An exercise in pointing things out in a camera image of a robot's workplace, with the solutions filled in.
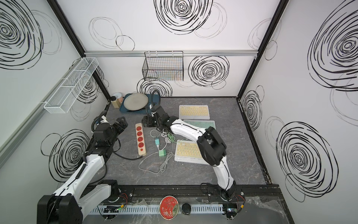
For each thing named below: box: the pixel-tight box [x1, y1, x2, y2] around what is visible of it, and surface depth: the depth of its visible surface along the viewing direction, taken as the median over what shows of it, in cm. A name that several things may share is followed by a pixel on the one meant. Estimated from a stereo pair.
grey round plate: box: [123, 92, 149, 112], surface depth 118 cm
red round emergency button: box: [159, 195, 180, 221], surface depth 68 cm
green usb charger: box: [158, 148, 167, 158], surface depth 88 cm
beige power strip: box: [135, 122, 147, 157], surface depth 93 cm
